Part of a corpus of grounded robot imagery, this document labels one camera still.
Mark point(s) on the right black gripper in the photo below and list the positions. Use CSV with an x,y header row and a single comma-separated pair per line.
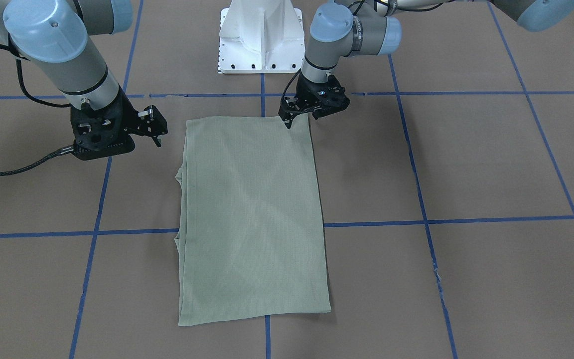
x,y
126,118

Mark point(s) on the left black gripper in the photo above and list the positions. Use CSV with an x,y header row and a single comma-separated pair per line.
x,y
305,93

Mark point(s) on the olive green long-sleeve shirt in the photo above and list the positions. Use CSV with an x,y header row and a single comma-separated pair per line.
x,y
251,240

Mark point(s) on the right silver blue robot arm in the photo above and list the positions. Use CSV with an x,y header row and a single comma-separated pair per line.
x,y
56,36

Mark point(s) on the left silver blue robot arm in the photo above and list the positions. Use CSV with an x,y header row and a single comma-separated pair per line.
x,y
343,28

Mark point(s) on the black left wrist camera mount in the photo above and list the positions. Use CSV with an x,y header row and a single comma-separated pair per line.
x,y
328,97

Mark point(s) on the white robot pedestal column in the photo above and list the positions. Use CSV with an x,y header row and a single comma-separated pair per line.
x,y
260,36

